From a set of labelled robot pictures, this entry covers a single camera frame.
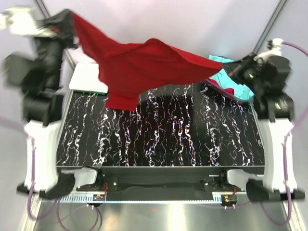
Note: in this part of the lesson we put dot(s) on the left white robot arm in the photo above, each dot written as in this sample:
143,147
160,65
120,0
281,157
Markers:
39,81

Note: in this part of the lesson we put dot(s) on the teal t shirt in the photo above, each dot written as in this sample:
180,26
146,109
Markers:
240,91

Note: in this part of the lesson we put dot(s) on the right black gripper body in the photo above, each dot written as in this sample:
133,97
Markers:
249,75

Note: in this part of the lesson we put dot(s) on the right aluminium frame post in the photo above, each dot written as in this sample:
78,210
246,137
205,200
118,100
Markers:
270,24

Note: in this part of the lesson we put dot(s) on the aluminium frame post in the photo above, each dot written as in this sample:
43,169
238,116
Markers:
270,24
40,4

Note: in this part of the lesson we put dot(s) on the crimson t shirt in basket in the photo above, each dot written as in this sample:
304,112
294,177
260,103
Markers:
221,87

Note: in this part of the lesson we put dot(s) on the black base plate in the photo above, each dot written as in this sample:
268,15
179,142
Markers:
160,184

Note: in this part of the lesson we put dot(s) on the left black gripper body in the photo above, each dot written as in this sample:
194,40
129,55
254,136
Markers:
67,40

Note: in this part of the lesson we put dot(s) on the left aluminium frame post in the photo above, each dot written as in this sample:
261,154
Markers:
40,4

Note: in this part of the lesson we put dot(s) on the folded white t shirt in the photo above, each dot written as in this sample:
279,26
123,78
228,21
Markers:
86,77

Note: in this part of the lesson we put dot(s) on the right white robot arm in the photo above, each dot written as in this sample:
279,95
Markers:
265,74

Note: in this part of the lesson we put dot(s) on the red t shirt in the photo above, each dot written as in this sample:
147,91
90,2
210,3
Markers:
133,68

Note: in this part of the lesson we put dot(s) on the left cable duct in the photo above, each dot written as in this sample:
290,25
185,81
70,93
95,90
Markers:
83,198

